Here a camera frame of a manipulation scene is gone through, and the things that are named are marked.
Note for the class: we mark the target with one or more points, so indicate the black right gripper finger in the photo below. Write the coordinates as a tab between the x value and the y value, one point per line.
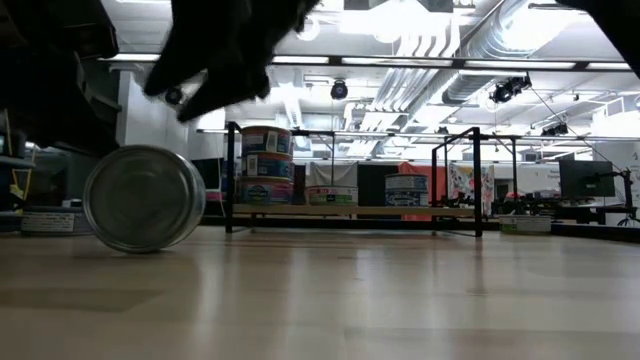
175	75
225	95

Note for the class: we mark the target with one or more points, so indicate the silver-lid can green label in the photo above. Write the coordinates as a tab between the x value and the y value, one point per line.
142	200
525	225

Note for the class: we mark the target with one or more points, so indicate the silver-lid can pink label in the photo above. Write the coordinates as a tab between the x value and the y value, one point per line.
331	196

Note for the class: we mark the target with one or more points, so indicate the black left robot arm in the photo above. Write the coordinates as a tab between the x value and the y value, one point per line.
40	75

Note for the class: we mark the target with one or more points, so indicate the black round spotlight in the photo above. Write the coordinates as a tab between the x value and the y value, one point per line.
339	90
173	96

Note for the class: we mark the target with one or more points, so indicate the black computer monitor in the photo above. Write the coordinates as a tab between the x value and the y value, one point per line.
586	178
210	174

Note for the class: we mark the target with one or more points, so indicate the black partition panel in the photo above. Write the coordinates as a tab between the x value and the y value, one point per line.
300	185
371	182

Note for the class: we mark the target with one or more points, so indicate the white hanging cloth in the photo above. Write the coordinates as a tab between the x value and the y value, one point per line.
332	174

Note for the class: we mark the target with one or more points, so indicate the small white background box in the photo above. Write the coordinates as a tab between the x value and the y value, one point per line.
72	203

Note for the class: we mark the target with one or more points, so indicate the pale yellow hanging tag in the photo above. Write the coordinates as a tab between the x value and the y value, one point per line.
16	192

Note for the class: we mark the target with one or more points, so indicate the colourful poster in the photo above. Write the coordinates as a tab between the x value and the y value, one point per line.
460	180

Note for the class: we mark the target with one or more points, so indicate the long ceiling light strip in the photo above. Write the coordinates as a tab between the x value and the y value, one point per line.
520	65

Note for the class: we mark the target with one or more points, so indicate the black background table frame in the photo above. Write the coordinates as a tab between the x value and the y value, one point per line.
312	133
514	165

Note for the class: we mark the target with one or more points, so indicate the silver ventilation duct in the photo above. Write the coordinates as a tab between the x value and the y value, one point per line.
465	89

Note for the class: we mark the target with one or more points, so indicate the black ceiling camera cluster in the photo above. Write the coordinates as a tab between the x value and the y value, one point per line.
555	130
510	89

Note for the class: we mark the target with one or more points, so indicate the black aluminium table frame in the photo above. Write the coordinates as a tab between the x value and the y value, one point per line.
590	231

